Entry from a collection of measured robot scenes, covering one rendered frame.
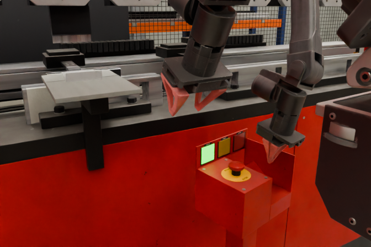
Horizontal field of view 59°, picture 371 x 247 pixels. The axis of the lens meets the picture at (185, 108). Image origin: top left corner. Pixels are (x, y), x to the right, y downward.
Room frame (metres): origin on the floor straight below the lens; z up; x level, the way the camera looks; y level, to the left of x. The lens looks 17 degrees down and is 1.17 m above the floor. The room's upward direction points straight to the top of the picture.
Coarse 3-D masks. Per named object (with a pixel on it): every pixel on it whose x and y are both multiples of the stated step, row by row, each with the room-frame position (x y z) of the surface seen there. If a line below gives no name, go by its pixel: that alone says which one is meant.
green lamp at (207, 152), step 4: (212, 144) 0.79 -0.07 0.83; (204, 148) 0.77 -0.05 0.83; (208, 148) 0.78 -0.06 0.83; (212, 148) 0.79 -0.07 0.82; (204, 152) 0.77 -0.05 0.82; (208, 152) 0.78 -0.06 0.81; (212, 152) 0.79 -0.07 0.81; (204, 156) 0.77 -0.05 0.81; (208, 156) 0.78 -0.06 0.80; (212, 156) 0.79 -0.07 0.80; (204, 160) 0.77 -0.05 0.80; (208, 160) 0.78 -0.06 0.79
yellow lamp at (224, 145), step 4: (224, 140) 0.82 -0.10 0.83; (228, 140) 0.83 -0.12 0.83; (220, 144) 0.81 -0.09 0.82; (224, 144) 0.82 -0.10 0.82; (228, 144) 0.83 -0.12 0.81; (220, 148) 0.81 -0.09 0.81; (224, 148) 0.82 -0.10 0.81; (228, 148) 0.83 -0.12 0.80; (220, 152) 0.81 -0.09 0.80; (224, 152) 0.82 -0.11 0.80; (228, 152) 0.83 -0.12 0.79; (220, 156) 0.81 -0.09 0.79
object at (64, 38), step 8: (56, 8) 0.88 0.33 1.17; (64, 8) 0.89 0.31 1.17; (72, 8) 0.90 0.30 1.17; (80, 8) 0.91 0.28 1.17; (88, 8) 0.92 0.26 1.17; (56, 16) 0.88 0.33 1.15; (64, 16) 0.89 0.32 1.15; (72, 16) 0.90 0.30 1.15; (80, 16) 0.91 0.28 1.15; (88, 16) 0.92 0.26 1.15; (56, 24) 0.88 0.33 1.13; (64, 24) 0.89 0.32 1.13; (72, 24) 0.90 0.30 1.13; (80, 24) 0.91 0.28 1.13; (88, 24) 0.92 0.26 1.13; (56, 32) 0.88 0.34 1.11; (64, 32) 0.89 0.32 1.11; (72, 32) 0.90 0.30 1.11; (80, 32) 0.91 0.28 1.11; (88, 32) 0.92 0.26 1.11; (56, 40) 0.89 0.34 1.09; (64, 40) 0.90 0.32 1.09; (72, 40) 0.91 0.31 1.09; (80, 40) 0.92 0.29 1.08; (88, 40) 0.93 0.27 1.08
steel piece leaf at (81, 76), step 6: (72, 72) 0.78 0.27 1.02; (78, 72) 0.78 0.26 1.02; (84, 72) 0.79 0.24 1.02; (90, 72) 0.79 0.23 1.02; (96, 72) 0.80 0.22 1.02; (66, 78) 0.77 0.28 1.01; (72, 78) 0.78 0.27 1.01; (78, 78) 0.78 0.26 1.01; (84, 78) 0.79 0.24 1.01; (90, 78) 0.79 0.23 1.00; (96, 78) 0.80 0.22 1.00; (102, 78) 0.81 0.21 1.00
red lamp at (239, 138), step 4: (244, 132) 0.87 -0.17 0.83; (236, 136) 0.85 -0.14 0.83; (240, 136) 0.86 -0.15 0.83; (244, 136) 0.87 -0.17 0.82; (236, 140) 0.85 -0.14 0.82; (240, 140) 0.86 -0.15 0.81; (244, 140) 0.87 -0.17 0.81; (236, 144) 0.85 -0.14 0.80; (240, 144) 0.86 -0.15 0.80; (244, 144) 0.87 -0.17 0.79; (236, 148) 0.85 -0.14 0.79
